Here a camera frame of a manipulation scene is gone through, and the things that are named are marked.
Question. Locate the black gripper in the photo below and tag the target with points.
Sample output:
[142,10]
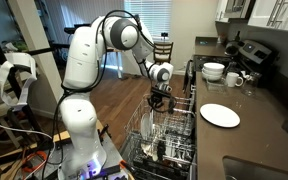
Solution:
[160,96]

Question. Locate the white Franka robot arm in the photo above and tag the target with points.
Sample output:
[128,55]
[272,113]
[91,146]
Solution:
[80,123]

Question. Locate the wooden chair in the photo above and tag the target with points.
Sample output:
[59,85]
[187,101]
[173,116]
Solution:
[163,51]

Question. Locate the black clamp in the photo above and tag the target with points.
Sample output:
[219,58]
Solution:
[103,131]

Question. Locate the clear glass food container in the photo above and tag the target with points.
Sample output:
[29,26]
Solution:
[215,87]

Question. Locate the white ceramic bowl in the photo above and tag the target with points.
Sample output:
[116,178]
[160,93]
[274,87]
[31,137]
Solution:
[212,79]
[214,66]
[212,74]

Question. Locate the grey robot mounting table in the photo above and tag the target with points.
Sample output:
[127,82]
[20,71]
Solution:
[112,156]

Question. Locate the white ceramic mug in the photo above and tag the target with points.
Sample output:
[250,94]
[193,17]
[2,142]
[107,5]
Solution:
[232,80]

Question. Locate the white window blinds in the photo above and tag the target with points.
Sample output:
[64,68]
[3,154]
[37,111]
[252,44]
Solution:
[154,16]

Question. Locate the clear glass jar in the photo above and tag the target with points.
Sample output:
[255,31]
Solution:
[251,85]

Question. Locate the dark bottle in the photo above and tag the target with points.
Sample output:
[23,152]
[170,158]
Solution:
[238,36]

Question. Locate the black electric stove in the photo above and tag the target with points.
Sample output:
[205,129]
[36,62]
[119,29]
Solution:
[254,53]

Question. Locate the stainless steel sink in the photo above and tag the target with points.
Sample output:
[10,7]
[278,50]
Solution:
[250,170]

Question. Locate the small black tripod camera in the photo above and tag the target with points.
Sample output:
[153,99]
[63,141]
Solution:
[164,34]

